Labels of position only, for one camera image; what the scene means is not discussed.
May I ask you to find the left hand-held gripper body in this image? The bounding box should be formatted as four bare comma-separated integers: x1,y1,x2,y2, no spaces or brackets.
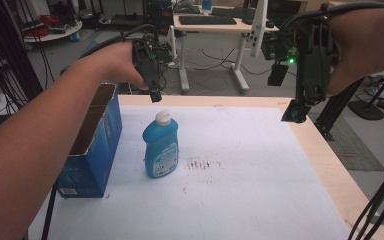
131,32,175,92

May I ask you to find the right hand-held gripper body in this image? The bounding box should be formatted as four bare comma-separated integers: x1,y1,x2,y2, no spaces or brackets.
261,10,340,107

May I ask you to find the person's left hand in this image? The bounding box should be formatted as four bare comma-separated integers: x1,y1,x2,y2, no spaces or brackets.
103,41,148,91

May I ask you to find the person's right hand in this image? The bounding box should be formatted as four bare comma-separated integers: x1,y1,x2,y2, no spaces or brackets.
326,7,384,97

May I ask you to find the blue bottle with white cap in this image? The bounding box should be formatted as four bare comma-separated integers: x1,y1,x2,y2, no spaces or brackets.
142,109,180,180

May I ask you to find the grey floor mat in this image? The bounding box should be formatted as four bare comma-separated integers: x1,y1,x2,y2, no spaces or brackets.
308,112,384,173

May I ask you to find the black round stand base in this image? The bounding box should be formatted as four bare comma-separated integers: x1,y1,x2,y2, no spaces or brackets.
347,99,384,121

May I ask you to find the black keyboard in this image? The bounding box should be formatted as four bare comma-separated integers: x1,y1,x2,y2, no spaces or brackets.
178,14,238,26
211,6,258,18

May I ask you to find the white office desk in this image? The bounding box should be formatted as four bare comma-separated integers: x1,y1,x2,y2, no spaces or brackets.
166,13,280,95

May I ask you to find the blue cardboard box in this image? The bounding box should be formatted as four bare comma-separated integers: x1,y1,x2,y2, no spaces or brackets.
57,83,124,200

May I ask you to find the white table mat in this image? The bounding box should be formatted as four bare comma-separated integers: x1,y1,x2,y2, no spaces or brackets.
28,105,352,240

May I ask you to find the round white table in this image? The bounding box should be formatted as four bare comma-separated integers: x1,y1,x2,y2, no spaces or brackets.
22,19,83,43

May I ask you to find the black metal rack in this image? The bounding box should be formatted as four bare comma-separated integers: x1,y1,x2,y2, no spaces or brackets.
0,0,45,103

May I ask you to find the black metal frame leg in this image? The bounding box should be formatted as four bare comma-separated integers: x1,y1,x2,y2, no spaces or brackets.
314,77,366,142

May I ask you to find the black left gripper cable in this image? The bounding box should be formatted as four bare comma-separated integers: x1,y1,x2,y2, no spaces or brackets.
59,23,159,75

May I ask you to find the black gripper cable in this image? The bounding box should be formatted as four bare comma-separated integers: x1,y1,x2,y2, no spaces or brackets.
59,23,159,75
279,1,384,34

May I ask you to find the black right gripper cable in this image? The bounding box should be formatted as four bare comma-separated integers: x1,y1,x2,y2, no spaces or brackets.
279,1,384,34

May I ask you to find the white post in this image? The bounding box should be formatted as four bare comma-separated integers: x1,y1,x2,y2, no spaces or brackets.
249,0,270,58

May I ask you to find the black cable bundle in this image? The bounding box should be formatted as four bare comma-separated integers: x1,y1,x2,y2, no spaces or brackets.
346,148,384,240

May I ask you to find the black hanging cable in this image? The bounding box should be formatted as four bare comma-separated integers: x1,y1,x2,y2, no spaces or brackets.
41,181,58,240

